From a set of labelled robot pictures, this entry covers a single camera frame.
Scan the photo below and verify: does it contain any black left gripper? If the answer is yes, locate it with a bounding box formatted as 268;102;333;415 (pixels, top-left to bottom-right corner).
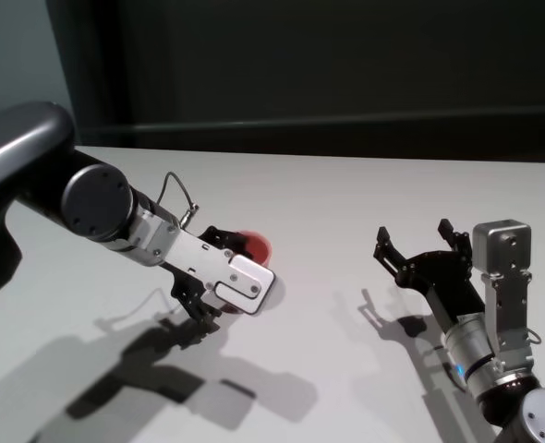
161;225;251;334

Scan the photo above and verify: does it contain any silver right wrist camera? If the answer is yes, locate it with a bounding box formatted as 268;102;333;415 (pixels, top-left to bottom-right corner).
471;219;538;370

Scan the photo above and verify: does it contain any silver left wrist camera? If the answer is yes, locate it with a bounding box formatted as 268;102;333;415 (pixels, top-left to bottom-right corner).
164;228;277;318

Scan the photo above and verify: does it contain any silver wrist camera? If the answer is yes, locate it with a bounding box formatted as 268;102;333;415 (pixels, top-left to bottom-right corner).
164;228;277;318
471;219;538;370

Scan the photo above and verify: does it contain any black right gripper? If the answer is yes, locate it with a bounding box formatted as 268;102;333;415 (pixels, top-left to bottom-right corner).
372;219;486;331

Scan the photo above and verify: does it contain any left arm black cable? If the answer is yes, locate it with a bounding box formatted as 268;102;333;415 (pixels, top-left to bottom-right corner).
155;171;200;228

